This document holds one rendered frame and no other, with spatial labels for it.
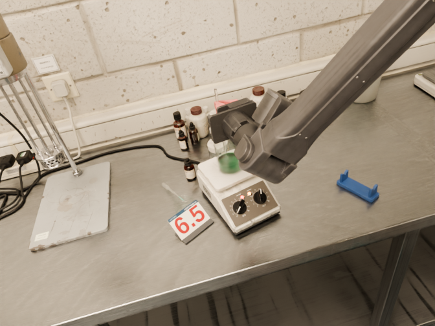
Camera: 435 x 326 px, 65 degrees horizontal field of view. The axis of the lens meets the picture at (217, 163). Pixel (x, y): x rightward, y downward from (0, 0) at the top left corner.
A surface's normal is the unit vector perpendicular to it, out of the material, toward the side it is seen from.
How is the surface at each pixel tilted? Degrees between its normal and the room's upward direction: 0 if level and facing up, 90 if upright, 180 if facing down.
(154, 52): 90
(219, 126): 90
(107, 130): 90
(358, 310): 0
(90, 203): 0
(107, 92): 90
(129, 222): 0
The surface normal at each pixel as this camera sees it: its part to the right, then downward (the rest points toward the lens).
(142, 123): 0.22, 0.58
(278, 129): -0.72, -0.47
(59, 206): -0.15, -0.78
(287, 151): 0.00, 0.69
